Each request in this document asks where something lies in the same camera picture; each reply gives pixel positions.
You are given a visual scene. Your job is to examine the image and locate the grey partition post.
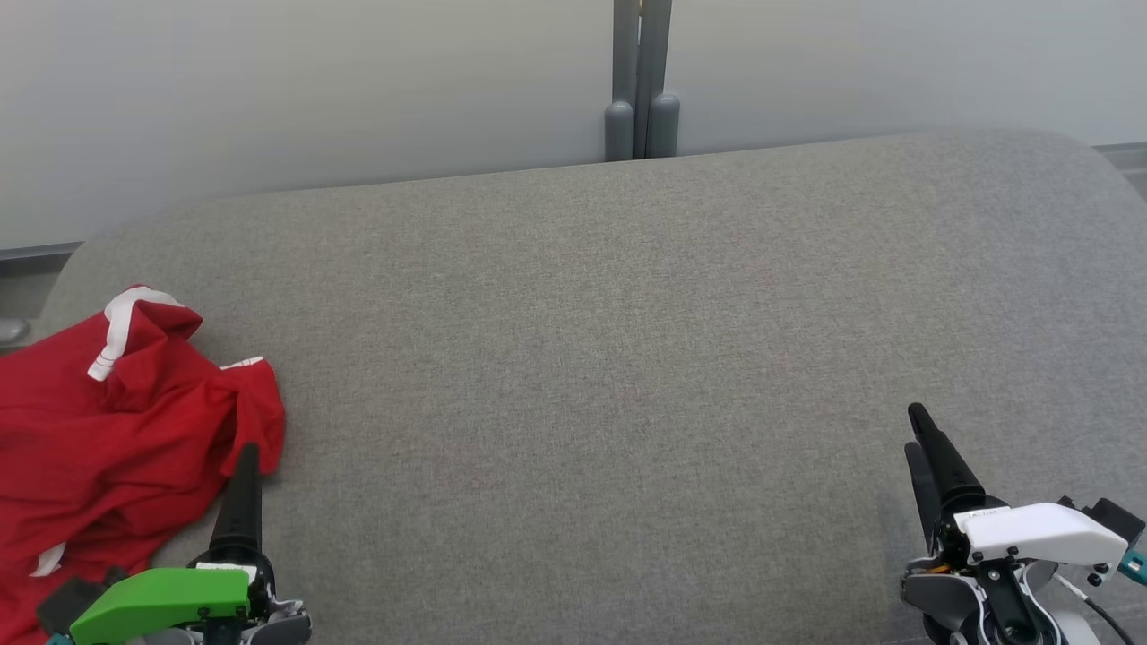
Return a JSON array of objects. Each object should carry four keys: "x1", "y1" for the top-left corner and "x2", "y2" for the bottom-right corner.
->
[{"x1": 605, "y1": 0, "x2": 680, "y2": 162}]

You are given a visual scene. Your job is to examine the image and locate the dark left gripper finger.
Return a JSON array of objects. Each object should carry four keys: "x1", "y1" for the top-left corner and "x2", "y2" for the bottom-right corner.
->
[{"x1": 209, "y1": 442, "x2": 265, "y2": 565}]

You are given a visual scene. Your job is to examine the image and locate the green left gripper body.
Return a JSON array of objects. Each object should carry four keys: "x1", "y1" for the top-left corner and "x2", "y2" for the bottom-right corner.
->
[{"x1": 70, "y1": 563, "x2": 274, "y2": 645}]

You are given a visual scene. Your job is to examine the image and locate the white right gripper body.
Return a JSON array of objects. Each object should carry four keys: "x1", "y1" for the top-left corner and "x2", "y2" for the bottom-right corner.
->
[{"x1": 932, "y1": 502, "x2": 1128, "y2": 574}]

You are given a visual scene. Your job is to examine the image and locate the grey baseboard rail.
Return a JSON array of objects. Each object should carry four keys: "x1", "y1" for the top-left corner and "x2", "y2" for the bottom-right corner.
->
[{"x1": 0, "y1": 242, "x2": 83, "y2": 263}]

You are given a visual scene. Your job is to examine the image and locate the right cable with teal connector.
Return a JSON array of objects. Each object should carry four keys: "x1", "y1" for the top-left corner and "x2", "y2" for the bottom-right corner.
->
[{"x1": 1057, "y1": 548, "x2": 1147, "y2": 645}]

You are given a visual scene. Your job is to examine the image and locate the red shirt with white sleeves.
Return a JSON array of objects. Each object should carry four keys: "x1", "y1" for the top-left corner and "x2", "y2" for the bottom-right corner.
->
[{"x1": 0, "y1": 322, "x2": 236, "y2": 645}]

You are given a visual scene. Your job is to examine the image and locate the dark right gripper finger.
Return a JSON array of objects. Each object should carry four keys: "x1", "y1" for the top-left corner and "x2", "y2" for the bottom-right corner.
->
[
  {"x1": 903, "y1": 442, "x2": 942, "y2": 549},
  {"x1": 908, "y1": 403, "x2": 987, "y2": 513}
]

